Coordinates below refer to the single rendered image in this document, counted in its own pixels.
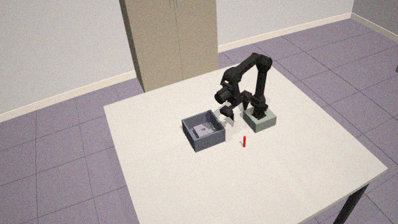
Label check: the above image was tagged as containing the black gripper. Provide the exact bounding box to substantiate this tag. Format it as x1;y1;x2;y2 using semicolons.
220;90;252;121

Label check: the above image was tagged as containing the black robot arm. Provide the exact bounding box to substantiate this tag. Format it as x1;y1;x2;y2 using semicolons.
215;53;272;120

